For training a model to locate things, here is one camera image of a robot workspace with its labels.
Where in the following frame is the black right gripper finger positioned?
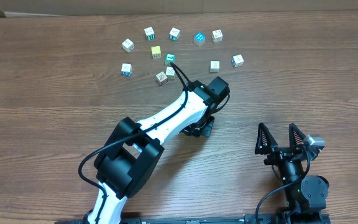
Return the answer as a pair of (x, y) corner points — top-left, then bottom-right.
(288, 123), (306, 147)
(255, 123), (278, 155)

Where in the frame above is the cream turtle wooden block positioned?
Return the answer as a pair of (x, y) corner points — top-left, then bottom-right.
(209, 61), (220, 73)

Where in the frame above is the yellow S wooden block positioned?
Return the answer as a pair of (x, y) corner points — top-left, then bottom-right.
(165, 67), (175, 80)

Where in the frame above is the cream block red letter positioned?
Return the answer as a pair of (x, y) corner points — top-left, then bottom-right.
(156, 72), (168, 86)

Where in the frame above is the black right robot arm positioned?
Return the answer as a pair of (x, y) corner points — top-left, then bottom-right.
(255, 123), (331, 224)

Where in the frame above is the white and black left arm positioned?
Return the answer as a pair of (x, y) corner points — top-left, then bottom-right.
(83, 77), (230, 223)

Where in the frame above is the cream umbrella block far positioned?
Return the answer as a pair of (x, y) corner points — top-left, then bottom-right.
(231, 54), (244, 68)

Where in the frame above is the mint green top block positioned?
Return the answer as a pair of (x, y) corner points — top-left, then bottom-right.
(165, 54), (175, 65)

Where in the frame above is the blue top wooden block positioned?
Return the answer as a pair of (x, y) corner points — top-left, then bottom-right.
(193, 32), (206, 47)

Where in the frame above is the yellow top wooden block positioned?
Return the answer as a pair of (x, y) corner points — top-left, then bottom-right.
(151, 45), (162, 59)

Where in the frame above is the cream block with drawing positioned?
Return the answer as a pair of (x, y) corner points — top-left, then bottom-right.
(212, 29), (223, 43)

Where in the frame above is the teal letter wooden block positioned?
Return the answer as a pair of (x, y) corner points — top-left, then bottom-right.
(169, 27), (180, 42)

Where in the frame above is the green H wooden block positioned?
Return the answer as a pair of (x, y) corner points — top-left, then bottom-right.
(144, 27), (155, 40)

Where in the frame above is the small cream block far left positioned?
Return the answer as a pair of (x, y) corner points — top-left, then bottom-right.
(122, 39), (134, 53)

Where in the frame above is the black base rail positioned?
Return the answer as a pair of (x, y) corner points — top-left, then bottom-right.
(54, 213), (332, 224)

